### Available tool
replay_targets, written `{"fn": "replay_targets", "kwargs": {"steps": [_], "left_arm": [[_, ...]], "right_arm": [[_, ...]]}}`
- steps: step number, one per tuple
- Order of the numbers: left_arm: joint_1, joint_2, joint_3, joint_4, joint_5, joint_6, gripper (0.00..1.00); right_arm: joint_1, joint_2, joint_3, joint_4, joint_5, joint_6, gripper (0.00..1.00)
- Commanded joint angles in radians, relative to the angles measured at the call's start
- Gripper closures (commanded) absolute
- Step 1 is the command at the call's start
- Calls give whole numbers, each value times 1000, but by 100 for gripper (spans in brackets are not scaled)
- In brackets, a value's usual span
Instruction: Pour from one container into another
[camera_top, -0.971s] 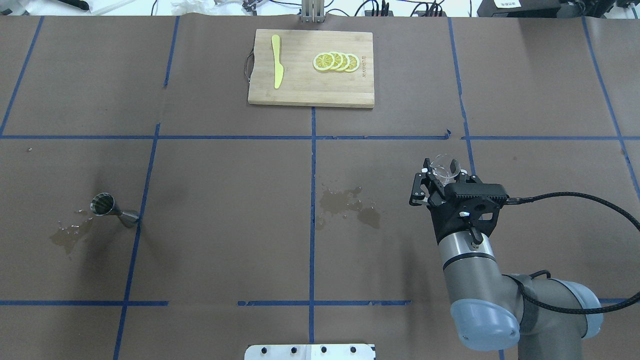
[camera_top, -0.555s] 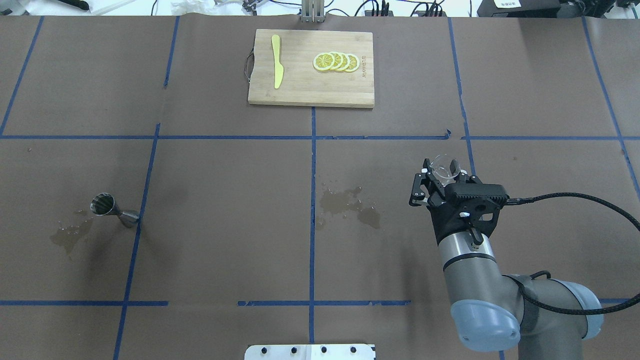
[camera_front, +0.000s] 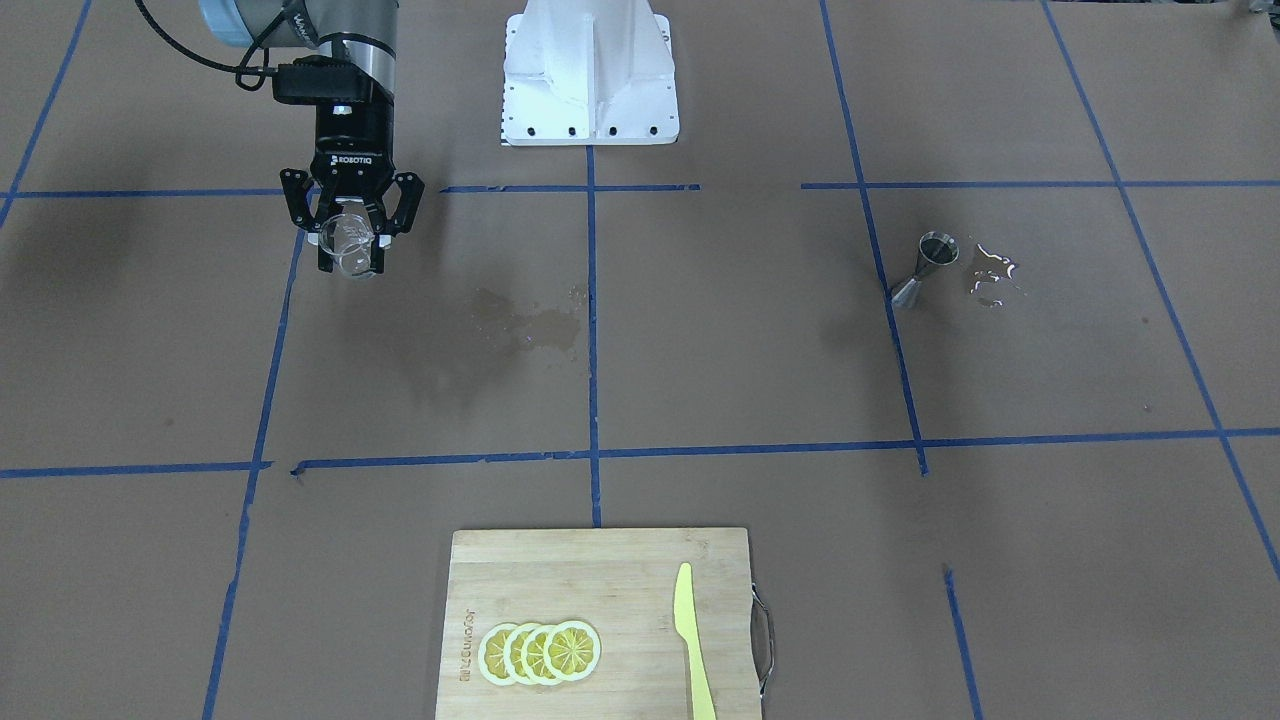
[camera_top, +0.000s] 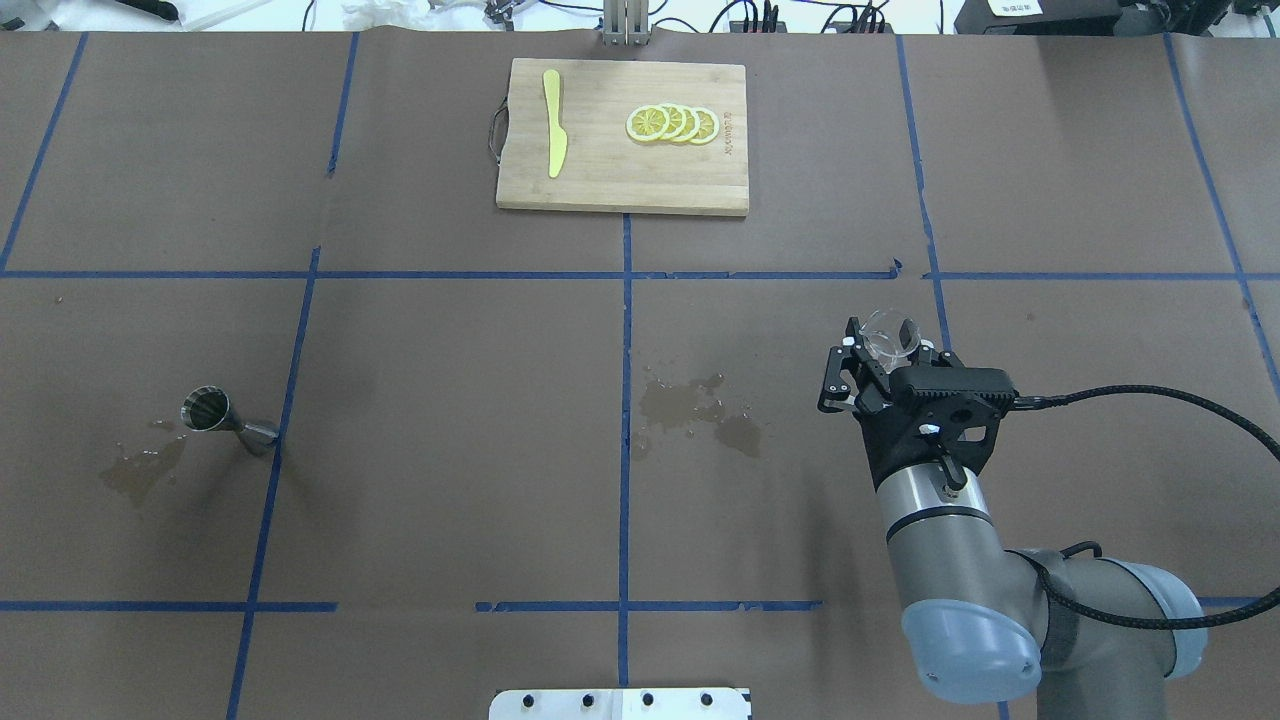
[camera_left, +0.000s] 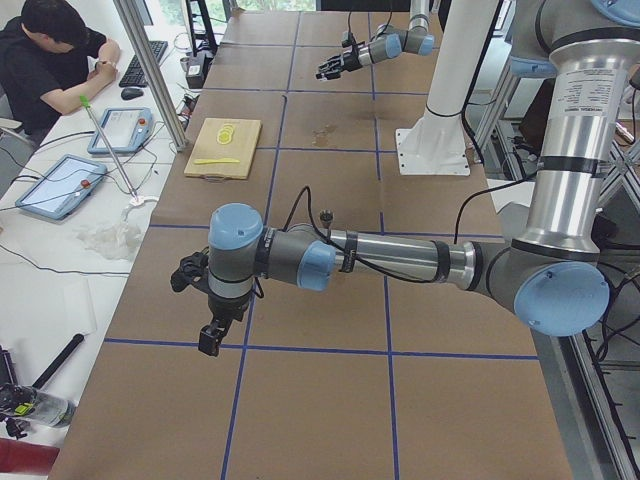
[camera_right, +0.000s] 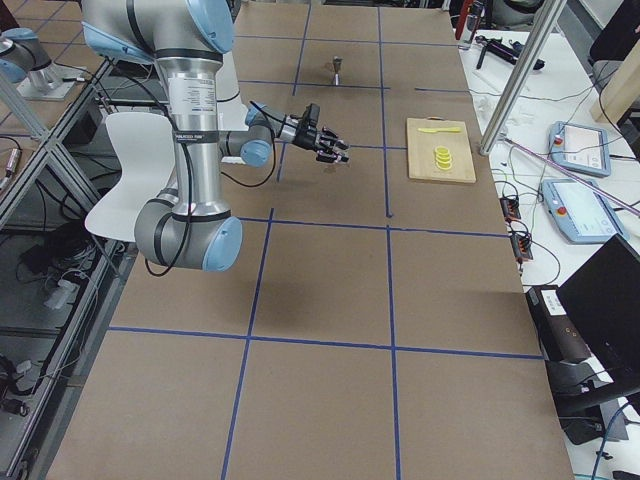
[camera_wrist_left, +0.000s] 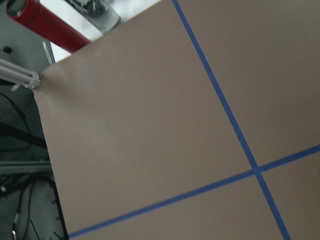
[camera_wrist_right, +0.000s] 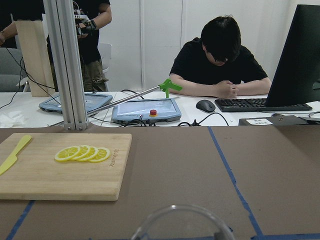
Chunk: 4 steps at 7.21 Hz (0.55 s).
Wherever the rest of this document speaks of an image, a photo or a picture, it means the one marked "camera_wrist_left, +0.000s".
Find red cylinder tube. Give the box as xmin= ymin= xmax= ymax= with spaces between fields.
xmin=5 ymin=0 xmax=91 ymax=53

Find blue tape grid lines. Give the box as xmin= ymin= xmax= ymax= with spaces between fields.
xmin=67 ymin=0 xmax=320 ymax=240

